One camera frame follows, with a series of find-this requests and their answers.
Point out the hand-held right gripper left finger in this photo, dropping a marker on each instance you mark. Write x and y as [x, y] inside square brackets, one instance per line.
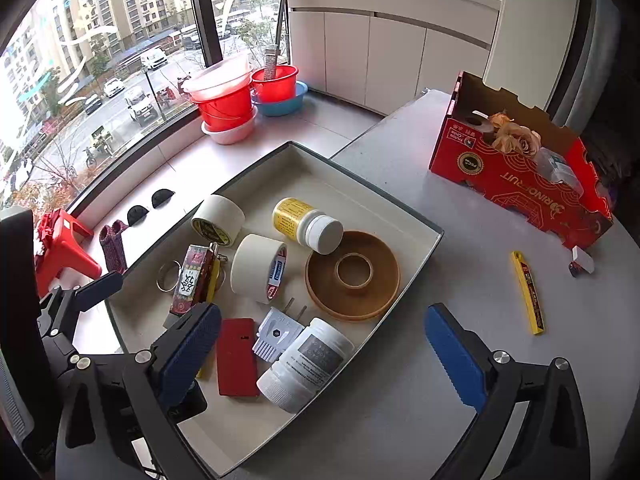
[192, 355]

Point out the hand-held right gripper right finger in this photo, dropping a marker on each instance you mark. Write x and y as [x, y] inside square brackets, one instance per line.
[457, 355]

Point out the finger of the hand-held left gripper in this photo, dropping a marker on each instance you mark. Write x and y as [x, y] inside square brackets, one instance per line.
[102, 285]
[192, 405]

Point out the red case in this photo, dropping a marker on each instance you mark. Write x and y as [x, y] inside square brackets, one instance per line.
[235, 360]

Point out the dark printed snack packet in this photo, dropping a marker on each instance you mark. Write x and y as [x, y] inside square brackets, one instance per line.
[190, 275]

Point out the white power adapter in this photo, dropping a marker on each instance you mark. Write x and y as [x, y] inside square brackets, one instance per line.
[272, 335]

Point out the round wooden tray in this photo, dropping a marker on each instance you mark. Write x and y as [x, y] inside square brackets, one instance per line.
[385, 270]

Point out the white tape roll striped label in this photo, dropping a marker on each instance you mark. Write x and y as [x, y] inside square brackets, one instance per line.
[252, 260]

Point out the white bottle grey label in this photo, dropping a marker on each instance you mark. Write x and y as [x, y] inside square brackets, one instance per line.
[310, 360]

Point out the plain white tape roll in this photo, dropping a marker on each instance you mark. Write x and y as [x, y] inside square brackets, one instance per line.
[220, 207]

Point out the white bottle yellow label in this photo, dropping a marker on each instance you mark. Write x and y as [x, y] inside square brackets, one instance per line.
[290, 220]

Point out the grey shallow tray box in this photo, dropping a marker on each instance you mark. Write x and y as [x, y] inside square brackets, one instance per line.
[350, 195]

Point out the maroon knitted slipper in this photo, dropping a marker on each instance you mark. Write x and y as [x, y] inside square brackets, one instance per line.
[120, 245]
[106, 247]

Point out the red plastic stool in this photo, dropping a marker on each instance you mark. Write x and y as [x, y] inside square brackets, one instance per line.
[65, 240]

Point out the black semicircular pad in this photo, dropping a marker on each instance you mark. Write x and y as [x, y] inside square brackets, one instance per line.
[137, 214]
[162, 197]

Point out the black and red marker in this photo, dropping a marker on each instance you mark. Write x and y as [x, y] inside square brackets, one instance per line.
[574, 267]

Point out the white and red marker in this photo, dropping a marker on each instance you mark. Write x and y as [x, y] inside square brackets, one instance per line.
[584, 257]

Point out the red cardboard box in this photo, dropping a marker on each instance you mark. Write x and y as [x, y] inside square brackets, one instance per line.
[500, 175]

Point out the white plastic basin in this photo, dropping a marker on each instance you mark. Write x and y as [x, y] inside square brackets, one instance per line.
[230, 135]

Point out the clear plastic bag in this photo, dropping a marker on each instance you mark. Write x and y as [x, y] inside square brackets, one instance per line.
[560, 170]

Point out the red plastic bucket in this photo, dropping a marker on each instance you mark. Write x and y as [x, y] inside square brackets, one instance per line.
[225, 107]

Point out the dried beige roses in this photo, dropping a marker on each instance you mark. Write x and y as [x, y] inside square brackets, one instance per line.
[515, 135]

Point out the brown tape roll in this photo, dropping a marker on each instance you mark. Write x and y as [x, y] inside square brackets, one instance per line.
[477, 122]

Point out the clear plastic basin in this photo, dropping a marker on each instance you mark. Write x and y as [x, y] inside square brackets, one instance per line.
[215, 77]

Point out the blue plastic basin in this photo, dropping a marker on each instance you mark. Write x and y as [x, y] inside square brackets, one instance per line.
[290, 105]

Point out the white cabinet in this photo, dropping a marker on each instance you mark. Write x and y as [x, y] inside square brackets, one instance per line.
[395, 55]

